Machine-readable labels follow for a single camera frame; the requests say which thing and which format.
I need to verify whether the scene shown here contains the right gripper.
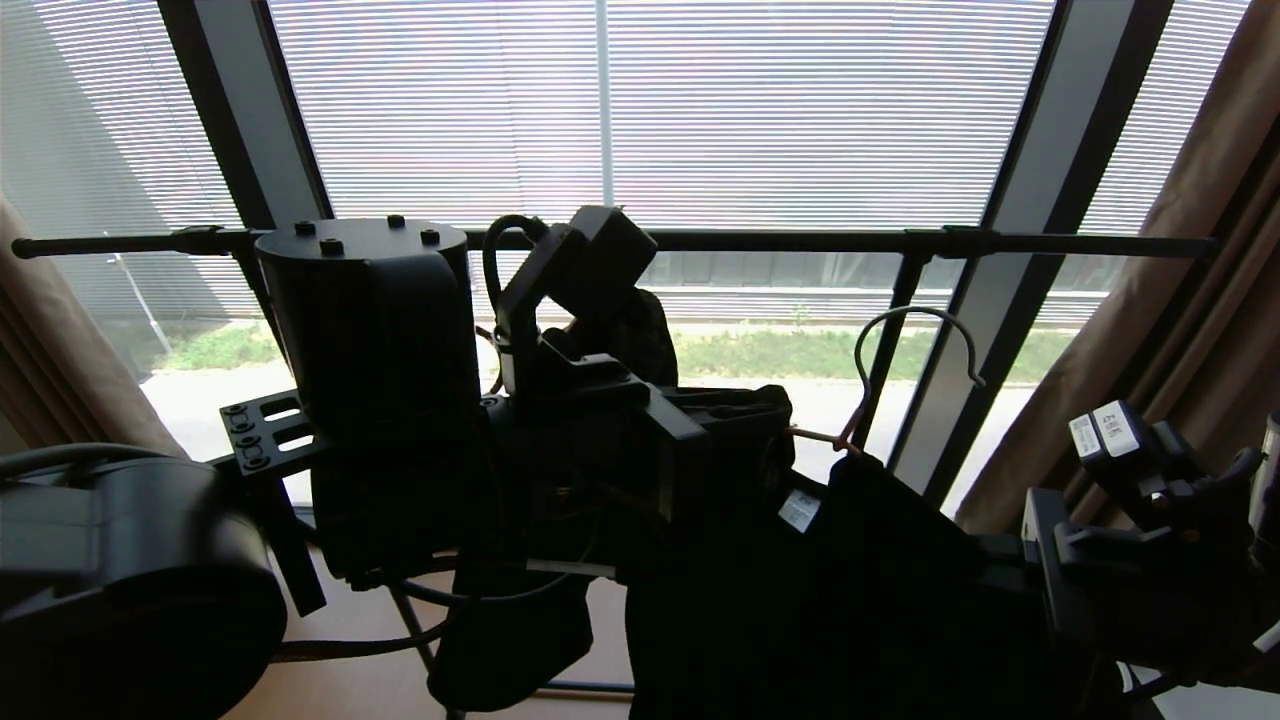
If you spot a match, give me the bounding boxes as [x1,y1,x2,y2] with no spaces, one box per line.
[972,488,1263,683]

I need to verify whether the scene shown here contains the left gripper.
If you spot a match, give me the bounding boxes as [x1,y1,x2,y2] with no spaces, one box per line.
[485,375,713,536]

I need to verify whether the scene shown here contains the black garment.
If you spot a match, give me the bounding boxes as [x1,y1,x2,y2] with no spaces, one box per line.
[425,288,681,713]
[623,448,1046,720]

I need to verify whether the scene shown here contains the pink clothes hanger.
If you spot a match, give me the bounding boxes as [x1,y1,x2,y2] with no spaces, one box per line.
[788,305,988,458]

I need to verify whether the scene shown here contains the black clothes rack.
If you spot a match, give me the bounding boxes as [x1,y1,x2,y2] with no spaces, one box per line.
[10,225,1221,720]

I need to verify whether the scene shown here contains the brown curtain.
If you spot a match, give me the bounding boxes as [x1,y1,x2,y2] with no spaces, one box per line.
[955,0,1280,536]
[0,190,191,461]

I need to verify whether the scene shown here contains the window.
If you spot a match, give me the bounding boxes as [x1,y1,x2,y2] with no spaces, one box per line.
[0,0,1251,521]

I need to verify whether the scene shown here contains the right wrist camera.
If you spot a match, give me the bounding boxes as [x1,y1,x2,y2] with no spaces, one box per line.
[1067,400,1263,533]

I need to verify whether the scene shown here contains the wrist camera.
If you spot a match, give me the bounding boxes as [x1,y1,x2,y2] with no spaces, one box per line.
[482,205,659,398]
[1067,400,1263,533]

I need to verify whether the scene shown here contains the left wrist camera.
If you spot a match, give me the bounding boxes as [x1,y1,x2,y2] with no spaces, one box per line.
[482,205,659,398]

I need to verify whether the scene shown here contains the black cable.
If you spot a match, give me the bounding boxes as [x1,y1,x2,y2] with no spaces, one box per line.
[268,560,621,666]

